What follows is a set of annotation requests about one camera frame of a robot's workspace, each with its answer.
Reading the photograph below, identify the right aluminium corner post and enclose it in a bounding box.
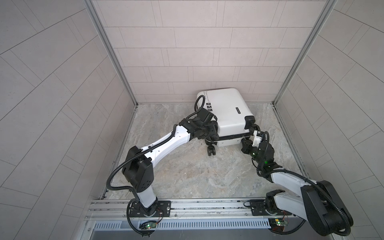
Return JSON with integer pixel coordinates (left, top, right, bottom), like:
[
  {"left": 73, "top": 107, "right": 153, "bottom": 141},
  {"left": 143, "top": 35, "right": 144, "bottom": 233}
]
[{"left": 273, "top": 0, "right": 338, "bottom": 105}]

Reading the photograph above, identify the aluminium mounting rail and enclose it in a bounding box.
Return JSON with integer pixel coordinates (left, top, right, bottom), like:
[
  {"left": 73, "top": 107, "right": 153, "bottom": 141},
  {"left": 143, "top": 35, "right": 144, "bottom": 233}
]
[{"left": 85, "top": 193, "right": 307, "bottom": 221}]

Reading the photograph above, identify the left green circuit board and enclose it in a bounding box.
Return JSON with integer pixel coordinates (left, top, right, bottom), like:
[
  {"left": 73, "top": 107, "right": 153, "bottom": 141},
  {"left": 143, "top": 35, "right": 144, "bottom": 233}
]
[{"left": 140, "top": 221, "right": 157, "bottom": 230}]

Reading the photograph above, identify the aluminium corner post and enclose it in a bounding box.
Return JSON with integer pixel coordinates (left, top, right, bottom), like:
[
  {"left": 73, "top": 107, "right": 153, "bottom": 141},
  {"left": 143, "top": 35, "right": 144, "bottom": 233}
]
[
  {"left": 273, "top": 0, "right": 338, "bottom": 105},
  {"left": 83, "top": 0, "right": 138, "bottom": 108}
]

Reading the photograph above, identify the right green circuit board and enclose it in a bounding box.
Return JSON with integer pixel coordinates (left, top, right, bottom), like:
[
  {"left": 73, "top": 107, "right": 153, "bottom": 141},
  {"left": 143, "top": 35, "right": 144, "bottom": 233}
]
[{"left": 268, "top": 219, "right": 288, "bottom": 234}]

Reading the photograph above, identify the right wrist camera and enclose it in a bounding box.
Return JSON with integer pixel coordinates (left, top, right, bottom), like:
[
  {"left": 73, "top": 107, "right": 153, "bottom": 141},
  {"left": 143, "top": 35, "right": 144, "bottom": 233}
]
[{"left": 253, "top": 130, "right": 264, "bottom": 147}]

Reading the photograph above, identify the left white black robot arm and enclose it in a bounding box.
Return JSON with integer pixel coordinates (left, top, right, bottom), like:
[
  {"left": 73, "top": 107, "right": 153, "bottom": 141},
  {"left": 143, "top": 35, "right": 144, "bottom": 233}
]
[{"left": 106, "top": 95, "right": 218, "bottom": 217}]

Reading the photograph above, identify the white black-lined carry-on suitcase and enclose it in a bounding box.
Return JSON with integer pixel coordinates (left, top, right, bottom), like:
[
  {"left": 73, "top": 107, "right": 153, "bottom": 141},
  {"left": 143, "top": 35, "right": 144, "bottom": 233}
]
[{"left": 195, "top": 88, "right": 260, "bottom": 156}]

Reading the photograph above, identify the left aluminium corner post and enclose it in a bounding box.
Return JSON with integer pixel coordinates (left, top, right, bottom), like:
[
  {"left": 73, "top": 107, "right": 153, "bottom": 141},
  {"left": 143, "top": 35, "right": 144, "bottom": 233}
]
[{"left": 83, "top": 0, "right": 138, "bottom": 108}]

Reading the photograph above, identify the green circuit board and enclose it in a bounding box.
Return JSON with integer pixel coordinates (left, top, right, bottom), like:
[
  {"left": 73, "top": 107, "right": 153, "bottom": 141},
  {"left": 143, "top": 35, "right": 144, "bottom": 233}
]
[
  {"left": 268, "top": 219, "right": 288, "bottom": 234},
  {"left": 140, "top": 221, "right": 157, "bottom": 230}
]

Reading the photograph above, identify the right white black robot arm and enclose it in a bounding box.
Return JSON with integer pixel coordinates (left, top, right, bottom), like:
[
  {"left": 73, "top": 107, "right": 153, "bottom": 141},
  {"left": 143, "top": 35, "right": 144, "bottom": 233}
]
[{"left": 241, "top": 132, "right": 354, "bottom": 236}]

